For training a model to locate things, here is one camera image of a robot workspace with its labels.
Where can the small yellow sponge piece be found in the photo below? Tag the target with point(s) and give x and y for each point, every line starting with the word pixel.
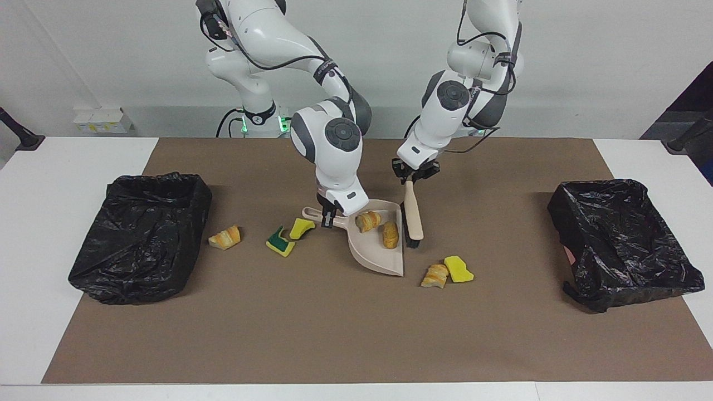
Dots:
pixel 301 227

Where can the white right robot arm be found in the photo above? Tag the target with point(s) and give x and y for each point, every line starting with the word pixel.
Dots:
pixel 334 145

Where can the beige plastic dustpan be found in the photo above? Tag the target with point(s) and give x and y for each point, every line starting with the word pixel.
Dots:
pixel 373 257

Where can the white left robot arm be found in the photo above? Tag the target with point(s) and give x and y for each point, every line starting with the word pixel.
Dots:
pixel 451 111

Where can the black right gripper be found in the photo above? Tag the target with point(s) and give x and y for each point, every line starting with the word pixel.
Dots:
pixel 327 207

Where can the white box on table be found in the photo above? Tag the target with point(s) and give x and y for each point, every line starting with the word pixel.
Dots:
pixel 100 122

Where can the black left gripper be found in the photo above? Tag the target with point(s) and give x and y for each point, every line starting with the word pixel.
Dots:
pixel 416 170

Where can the black bag lined bin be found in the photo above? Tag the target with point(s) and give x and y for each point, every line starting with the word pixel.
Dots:
pixel 139 239
pixel 624 245

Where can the green and yellow sponge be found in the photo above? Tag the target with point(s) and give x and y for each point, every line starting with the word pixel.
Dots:
pixel 280 245

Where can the croissant piece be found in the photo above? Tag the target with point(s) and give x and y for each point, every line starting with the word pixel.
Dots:
pixel 435 276
pixel 224 238
pixel 369 221

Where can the dark background panel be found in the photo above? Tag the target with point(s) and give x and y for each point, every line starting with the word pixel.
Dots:
pixel 696 100

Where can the brown bread roll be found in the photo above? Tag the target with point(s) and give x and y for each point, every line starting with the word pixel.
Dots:
pixel 390 235

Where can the black stand base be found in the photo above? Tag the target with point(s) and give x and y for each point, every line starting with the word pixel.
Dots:
pixel 22 137
pixel 685 140

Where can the beige brush black bristles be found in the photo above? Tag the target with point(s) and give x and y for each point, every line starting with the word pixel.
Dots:
pixel 413 214

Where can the brown table mat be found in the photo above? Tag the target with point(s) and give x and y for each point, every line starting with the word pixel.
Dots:
pixel 278 334

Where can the large yellow sponge piece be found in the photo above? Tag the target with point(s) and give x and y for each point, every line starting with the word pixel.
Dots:
pixel 458 269

